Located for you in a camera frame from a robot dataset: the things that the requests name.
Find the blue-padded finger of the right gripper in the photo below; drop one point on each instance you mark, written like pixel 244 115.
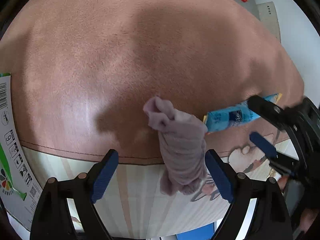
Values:
pixel 280 162

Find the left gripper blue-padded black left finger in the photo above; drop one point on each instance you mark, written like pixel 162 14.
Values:
pixel 52 218

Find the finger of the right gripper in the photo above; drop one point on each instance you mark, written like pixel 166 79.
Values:
pixel 278 117

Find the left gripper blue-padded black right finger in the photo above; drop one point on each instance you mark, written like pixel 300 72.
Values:
pixel 270 217

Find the blue slim snack pack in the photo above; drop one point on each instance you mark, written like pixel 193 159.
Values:
pixel 236 115

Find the lilac towel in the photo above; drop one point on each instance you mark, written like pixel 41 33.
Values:
pixel 182 146

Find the brown cardboard box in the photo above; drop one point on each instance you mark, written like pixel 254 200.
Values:
pixel 20 190

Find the pink plush rug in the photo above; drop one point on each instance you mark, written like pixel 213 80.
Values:
pixel 83 69

